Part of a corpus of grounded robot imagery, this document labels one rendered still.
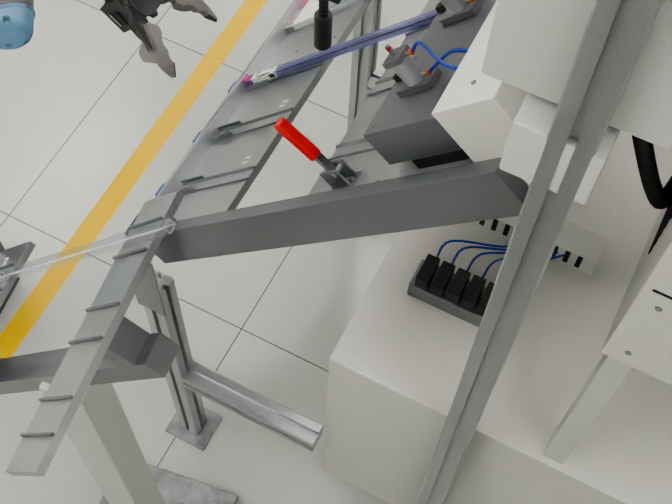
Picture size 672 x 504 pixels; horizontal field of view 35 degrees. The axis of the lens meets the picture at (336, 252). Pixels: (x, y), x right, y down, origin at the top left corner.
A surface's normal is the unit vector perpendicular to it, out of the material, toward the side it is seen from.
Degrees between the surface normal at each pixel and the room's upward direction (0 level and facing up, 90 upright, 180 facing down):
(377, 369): 0
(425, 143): 90
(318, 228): 90
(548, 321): 0
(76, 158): 0
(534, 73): 90
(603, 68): 90
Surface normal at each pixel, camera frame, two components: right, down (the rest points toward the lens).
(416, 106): -0.64, -0.63
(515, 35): -0.46, 0.78
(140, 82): 0.03, -0.47
